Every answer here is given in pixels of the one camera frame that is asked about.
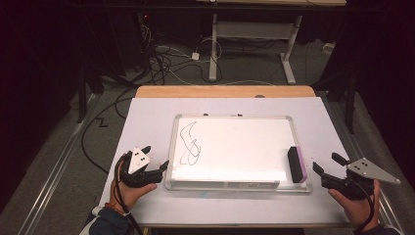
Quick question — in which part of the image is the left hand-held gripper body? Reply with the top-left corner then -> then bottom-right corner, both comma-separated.
118,146 -> 163,189

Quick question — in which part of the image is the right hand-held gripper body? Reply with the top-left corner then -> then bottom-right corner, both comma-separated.
320,158 -> 401,201

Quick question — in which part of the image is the black and purple whiteboard eraser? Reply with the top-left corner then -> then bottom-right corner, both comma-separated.
287,145 -> 309,184

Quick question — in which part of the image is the white whiteboard with metal frame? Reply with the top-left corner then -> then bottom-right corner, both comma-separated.
163,114 -> 313,194

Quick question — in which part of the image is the person's left hand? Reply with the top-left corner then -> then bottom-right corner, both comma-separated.
109,160 -> 159,213

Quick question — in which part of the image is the person's right hand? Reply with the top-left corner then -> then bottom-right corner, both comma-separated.
327,179 -> 382,230

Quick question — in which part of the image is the wooden table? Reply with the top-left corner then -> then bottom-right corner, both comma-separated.
134,84 -> 317,99

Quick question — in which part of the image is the black metal stand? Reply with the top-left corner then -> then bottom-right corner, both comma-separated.
75,63 -> 88,124

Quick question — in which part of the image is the white power strip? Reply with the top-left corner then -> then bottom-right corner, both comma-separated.
322,41 -> 336,55

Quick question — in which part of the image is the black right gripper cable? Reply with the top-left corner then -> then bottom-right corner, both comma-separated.
353,179 -> 377,233

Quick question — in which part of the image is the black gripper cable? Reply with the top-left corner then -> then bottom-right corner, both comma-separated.
113,152 -> 145,235
353,179 -> 377,233

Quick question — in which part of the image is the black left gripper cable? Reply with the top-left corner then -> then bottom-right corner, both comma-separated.
113,152 -> 145,235

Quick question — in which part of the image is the metal floor rail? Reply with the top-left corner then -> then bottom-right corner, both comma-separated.
17,93 -> 101,235
326,97 -> 407,235

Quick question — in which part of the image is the orange bracelet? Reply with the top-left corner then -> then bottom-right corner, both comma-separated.
104,202 -> 127,215

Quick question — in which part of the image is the long black floor cable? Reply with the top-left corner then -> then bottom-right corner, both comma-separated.
80,87 -> 135,176

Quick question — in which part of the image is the bundle of floor cables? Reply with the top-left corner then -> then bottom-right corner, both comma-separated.
138,23 -> 223,86

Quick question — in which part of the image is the white metal desk frame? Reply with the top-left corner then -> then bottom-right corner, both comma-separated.
207,13 -> 303,85

